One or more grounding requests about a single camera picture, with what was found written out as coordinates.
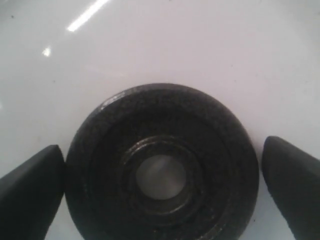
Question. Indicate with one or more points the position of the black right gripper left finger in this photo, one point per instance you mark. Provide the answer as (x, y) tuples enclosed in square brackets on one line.
[(31, 194)]

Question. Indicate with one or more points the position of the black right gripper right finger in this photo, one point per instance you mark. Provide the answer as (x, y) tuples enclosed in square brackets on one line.
[(292, 177)]

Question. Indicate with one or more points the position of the black weight plate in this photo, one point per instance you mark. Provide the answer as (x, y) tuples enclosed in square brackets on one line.
[(161, 162)]

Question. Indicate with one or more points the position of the white plastic tray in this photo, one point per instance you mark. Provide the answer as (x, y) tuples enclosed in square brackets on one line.
[(61, 59)]

